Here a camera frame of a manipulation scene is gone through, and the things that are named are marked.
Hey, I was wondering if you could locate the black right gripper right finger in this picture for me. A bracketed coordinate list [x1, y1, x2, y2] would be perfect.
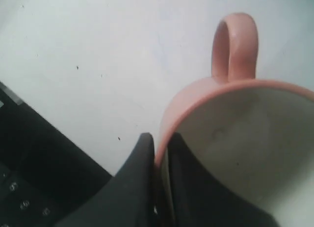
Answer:
[168, 133, 278, 227]

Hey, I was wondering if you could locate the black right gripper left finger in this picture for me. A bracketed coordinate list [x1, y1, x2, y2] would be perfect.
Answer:
[56, 133, 157, 227]

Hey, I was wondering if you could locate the pink ceramic mug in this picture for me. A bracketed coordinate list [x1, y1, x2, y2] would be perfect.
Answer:
[155, 13, 314, 227]

